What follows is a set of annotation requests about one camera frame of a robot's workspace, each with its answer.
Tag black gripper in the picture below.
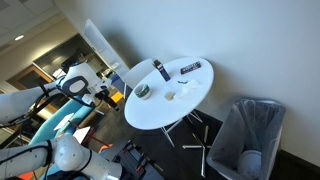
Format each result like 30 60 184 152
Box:
94 88 120 112

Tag yellow block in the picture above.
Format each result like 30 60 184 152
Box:
109 91 125 104

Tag white chair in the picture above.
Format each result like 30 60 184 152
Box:
122 58 156 100

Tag white paper sheet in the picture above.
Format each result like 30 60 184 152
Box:
72 125 92 145
53 112 75 132

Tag orange floor item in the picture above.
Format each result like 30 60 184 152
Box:
98 143 114 154

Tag small clear plastic cup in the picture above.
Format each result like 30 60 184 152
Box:
164 90 177 102

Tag blue soup box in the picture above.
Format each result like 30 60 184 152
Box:
152 59 172 83

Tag white leaning board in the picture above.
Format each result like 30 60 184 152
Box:
83 18 130 78

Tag teal sofa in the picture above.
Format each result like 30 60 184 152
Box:
28 94 98 148

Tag dark tool cart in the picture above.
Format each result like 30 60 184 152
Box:
113 139 165 180

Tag crumpled white napkin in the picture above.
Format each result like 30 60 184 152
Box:
174 79 203 100

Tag dark candy box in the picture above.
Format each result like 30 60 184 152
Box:
179 60 203 75

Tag white metal table legs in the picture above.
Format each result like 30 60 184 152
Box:
160 109 213 178

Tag clear plastic bin liner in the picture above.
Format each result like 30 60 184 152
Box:
208 98 285 180

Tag white round bowl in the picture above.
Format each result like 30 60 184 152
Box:
237 149 263 180

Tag grey trash bin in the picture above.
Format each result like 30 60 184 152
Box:
206 97 287 180

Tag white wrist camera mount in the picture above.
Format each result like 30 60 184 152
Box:
97 78 113 91

